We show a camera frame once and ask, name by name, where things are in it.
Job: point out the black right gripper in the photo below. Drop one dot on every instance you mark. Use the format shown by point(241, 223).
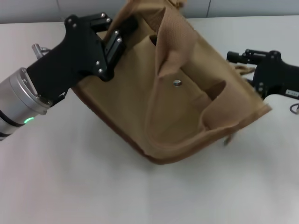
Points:
point(275, 74)

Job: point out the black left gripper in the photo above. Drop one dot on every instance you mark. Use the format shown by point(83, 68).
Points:
point(70, 56)

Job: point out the khaki canvas food bag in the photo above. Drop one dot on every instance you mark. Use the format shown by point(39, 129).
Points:
point(130, 93)

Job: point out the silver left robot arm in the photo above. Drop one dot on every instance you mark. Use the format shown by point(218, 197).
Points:
point(14, 98)

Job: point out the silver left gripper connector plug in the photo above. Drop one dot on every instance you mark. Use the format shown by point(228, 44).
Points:
point(36, 49)

